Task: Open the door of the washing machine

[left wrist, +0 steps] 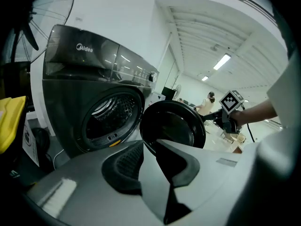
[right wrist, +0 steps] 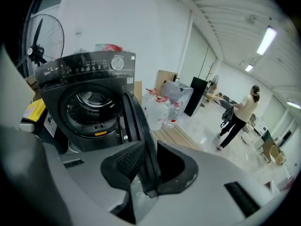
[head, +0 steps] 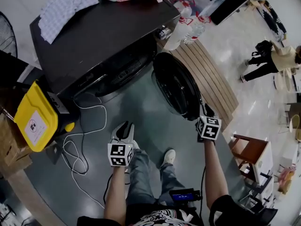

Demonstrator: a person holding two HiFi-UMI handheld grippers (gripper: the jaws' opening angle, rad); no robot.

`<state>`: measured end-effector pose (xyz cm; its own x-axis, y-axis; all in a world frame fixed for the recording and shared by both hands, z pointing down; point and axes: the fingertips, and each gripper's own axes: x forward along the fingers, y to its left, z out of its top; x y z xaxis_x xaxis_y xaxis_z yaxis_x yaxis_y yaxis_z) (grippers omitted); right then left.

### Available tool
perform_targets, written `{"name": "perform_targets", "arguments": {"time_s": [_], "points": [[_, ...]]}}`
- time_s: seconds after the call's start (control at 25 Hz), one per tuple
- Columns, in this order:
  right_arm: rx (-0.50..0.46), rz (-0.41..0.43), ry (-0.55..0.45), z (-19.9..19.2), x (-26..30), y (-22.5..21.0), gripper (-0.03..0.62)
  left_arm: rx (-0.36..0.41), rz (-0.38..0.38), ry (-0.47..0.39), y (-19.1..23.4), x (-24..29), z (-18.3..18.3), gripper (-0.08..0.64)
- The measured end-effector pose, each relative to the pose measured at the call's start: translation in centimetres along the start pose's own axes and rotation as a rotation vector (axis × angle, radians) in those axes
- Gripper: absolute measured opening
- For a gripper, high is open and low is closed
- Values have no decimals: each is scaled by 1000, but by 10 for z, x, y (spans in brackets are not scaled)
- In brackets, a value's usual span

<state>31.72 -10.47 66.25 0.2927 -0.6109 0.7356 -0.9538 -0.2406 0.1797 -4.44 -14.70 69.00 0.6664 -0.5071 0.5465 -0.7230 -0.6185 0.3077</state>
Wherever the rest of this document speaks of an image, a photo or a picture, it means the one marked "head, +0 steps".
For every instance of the person's blue jeans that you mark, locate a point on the person's blue jeans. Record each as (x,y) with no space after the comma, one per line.
(141,178)

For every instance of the black washing machine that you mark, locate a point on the black washing machine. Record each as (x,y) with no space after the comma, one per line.
(101,36)

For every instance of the clear water bottle red label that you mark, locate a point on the clear water bottle red label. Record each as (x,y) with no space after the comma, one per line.
(195,30)

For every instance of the person's white shoe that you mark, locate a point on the person's white shoe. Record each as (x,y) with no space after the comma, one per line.
(136,145)
(169,156)

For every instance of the brown wooden chair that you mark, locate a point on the brown wooden chair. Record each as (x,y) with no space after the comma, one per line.
(251,154)

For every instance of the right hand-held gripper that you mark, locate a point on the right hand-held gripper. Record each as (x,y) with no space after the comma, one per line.
(209,128)

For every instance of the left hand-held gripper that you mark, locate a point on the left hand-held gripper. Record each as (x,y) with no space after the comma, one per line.
(120,153)

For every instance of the checked white cloth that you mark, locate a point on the checked white cloth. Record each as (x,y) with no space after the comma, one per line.
(63,13)

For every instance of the person's black printed shirt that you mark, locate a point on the person's black printed shirt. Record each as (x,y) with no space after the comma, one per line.
(164,216)

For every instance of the tall black cabinet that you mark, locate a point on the tall black cabinet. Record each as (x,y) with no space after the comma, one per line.
(231,3)

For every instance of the person's left forearm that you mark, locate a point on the person's left forearm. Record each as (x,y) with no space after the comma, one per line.
(116,192)

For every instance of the person's right forearm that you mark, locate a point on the person's right forearm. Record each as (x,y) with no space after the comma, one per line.
(215,173)

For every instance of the large white water jug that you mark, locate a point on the large white water jug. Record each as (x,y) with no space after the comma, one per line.
(179,7)
(177,35)
(190,8)

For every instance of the black device with blue screen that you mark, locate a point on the black device with blue screen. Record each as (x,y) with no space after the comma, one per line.
(183,195)

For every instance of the black standing fan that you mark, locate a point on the black standing fan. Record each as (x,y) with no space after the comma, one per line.
(7,36)

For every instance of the yellow plastic box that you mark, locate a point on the yellow plastic box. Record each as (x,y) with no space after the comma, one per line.
(33,116)

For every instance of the round black washer door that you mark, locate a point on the round black washer door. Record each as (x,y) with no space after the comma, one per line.
(178,86)

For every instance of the wooden slat platform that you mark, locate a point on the wooden slat platform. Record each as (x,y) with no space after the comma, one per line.
(211,79)

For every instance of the black and white striped rug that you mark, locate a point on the black and white striped rug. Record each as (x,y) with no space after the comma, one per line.
(272,20)

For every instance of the stack of cardboard boxes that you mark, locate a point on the stack of cardboard boxes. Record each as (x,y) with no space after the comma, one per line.
(11,154)

